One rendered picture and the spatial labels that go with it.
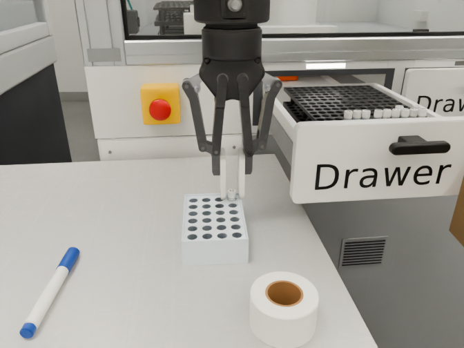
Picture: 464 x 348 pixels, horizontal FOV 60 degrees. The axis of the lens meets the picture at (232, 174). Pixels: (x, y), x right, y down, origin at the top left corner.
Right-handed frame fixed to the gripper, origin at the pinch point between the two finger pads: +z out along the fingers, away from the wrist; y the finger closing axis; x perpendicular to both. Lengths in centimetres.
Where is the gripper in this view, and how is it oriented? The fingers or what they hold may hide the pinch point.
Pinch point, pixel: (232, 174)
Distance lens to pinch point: 58.0
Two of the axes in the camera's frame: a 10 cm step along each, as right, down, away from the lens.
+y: 10.0, -0.3, 0.6
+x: -0.7, -4.3, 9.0
